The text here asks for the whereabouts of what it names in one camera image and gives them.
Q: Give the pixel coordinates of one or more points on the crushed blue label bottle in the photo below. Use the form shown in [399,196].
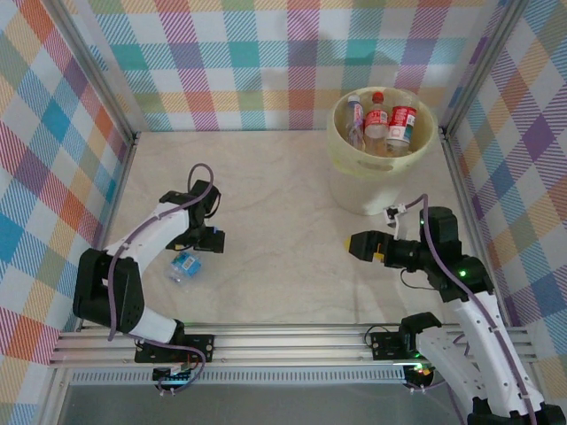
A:
[186,265]

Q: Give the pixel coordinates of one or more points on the pale yellow plastic bin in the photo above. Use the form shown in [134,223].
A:
[363,195]

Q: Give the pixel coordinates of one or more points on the red label bottle red cap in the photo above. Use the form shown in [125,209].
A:
[376,118]

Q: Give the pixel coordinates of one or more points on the red white label bottle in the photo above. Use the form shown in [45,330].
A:
[401,121]

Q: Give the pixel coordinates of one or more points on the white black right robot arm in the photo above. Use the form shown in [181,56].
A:
[483,336]

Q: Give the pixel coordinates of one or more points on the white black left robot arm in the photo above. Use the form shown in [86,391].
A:
[150,234]

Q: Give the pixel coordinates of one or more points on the controller circuit board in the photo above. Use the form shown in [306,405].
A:
[173,378]
[421,372]

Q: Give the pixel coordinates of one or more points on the aluminium frame side bar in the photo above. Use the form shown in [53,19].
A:
[121,177]
[465,208]

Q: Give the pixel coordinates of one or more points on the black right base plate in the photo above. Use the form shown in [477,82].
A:
[385,345]

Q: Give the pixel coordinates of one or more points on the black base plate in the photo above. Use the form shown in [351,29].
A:
[385,345]
[204,347]

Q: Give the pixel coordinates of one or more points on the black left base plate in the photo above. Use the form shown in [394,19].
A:
[204,347]

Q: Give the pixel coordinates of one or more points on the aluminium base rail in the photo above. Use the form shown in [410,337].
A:
[288,345]

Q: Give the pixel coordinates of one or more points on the aluminium frame post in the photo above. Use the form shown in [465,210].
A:
[487,66]
[95,71]

